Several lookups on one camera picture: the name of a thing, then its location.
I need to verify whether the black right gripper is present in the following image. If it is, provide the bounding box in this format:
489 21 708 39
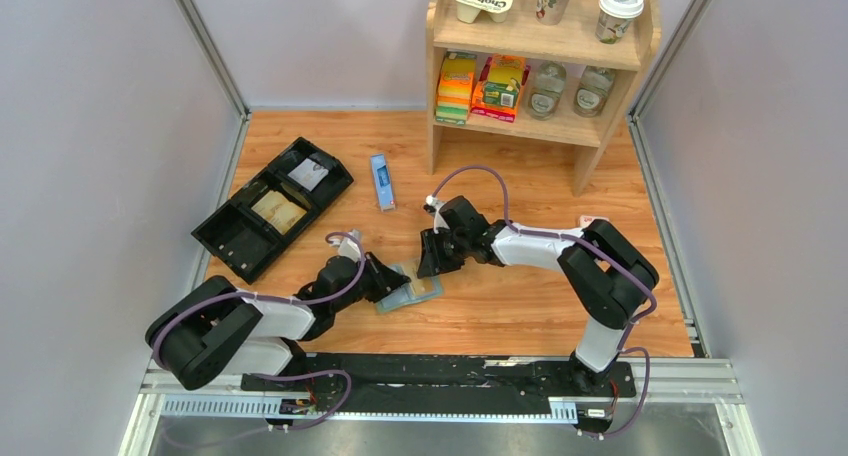
416 227 470 280

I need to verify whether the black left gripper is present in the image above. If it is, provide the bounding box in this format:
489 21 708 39
332 251 412 314

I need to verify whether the teal card holder wallet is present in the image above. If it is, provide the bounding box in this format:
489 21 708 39
376 258 444 314

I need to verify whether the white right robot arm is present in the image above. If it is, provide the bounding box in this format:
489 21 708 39
417 196 659 395

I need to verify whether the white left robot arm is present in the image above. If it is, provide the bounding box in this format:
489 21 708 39
145 252 411 391

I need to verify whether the silver card in tray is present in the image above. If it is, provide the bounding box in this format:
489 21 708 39
288 158 329 192

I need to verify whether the blue slim box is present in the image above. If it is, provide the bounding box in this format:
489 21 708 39
370 153 396 212

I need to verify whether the white Kamenoko sponge pack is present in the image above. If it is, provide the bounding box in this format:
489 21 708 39
578 215 608 228

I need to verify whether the black compartment tray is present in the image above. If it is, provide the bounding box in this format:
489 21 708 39
192 137 354 283

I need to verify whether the green sponge pack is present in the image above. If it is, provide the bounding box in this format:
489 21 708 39
435 51 477 125

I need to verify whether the orange pink sponge pack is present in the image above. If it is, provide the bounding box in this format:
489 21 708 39
471 54 529 123

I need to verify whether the wooden shelf unit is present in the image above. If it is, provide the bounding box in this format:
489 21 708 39
426 0 662 195

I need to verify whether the glass jar left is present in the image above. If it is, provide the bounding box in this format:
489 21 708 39
527 61 567 120

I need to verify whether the glass jar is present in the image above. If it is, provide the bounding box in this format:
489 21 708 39
527 61 567 120
573 66 617 118

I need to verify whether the glass jar right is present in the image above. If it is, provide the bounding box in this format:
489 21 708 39
573 66 617 118

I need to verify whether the paper coffee cup right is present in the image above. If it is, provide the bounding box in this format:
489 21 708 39
595 0 645 44

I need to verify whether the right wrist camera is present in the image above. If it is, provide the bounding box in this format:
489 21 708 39
424 195 449 233

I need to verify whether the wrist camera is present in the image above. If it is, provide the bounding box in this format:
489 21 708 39
331 229 362 262
424 195 449 233

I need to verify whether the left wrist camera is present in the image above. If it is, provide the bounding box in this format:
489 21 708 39
331 229 362 262

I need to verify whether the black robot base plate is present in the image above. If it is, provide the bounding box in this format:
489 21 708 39
240 353 637 415

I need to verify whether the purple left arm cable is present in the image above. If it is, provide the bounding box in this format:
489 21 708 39
150 231 367 434

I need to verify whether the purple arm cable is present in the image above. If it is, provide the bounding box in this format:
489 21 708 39
150 231 367 434
430 165 658 440

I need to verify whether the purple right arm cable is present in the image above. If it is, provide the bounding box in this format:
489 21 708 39
430 165 658 440

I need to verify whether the aluminium frame rail right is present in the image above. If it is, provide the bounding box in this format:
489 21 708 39
627 0 711 358

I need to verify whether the aluminium frame rail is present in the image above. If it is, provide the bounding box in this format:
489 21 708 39
163 0 252 352
627 0 711 358

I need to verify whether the aluminium frame rail left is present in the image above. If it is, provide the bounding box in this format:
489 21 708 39
163 0 252 352

